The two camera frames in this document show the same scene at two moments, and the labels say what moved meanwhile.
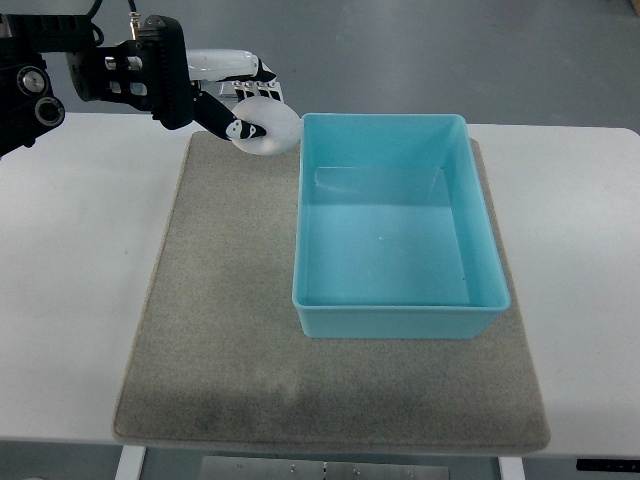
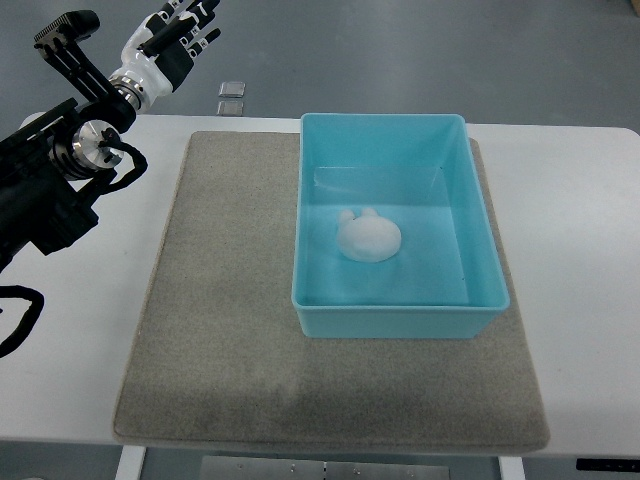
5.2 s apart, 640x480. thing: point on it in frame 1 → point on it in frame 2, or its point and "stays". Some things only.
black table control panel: (616, 465) stays
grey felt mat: (221, 358) stays
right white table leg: (511, 468) stays
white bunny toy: (282, 125) → (368, 237)
